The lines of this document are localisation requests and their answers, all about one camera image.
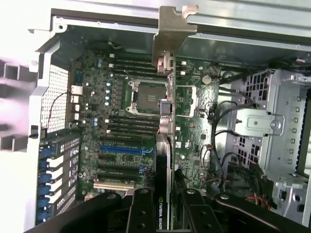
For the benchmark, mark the CPU socket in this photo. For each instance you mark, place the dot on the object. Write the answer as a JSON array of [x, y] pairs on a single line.
[[148, 97]]

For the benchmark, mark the coin cell battery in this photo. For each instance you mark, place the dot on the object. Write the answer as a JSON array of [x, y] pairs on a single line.
[[207, 79]]

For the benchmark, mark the metal disk bay cage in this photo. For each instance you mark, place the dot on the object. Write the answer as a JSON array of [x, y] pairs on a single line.
[[284, 102]]

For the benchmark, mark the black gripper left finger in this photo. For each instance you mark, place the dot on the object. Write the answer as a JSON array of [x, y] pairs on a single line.
[[143, 211]]

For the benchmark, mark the green motherboard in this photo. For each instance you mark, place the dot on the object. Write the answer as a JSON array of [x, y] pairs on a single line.
[[189, 126]]

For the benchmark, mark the blue card retainer strip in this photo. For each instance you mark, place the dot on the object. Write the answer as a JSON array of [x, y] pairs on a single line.
[[43, 179]]

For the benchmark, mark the blue expansion slot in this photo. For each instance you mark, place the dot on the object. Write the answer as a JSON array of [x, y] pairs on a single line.
[[121, 150]]

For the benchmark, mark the white expansion slot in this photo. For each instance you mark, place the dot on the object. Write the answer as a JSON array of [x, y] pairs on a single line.
[[111, 186]]

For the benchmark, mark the open black PC case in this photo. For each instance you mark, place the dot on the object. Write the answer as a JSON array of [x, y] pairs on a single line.
[[243, 31]]

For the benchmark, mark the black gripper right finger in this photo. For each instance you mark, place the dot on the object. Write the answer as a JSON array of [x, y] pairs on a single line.
[[194, 213]]

